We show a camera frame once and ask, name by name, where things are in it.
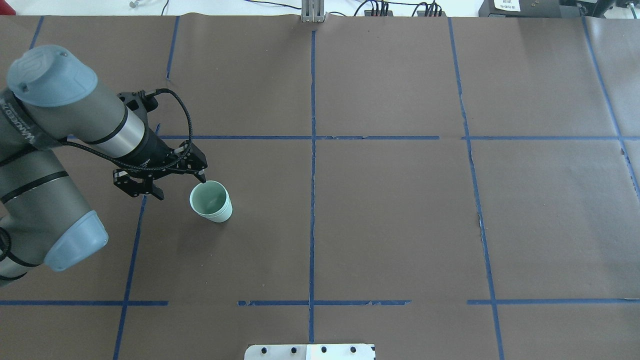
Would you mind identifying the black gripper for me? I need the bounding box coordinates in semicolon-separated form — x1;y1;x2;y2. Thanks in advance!
112;132;208;201

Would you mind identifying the black computer box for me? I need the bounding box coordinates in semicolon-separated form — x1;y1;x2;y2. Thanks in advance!
478;0;562;18

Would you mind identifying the aluminium frame post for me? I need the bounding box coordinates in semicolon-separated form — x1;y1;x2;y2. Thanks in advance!
301;0;327;23

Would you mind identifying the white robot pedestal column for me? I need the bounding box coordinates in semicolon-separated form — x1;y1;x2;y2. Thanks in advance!
244;343;377;360

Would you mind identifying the mint green cup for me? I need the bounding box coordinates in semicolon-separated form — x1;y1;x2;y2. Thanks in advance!
189;180;232;214
198;203;233;223

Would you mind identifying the brown paper table cover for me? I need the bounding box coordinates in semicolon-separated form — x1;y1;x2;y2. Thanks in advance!
1;14;639;360

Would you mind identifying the orange black power strip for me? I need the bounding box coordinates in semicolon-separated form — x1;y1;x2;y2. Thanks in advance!
362;0;394;18

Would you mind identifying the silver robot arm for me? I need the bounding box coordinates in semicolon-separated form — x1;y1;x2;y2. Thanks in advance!
0;45;208;287

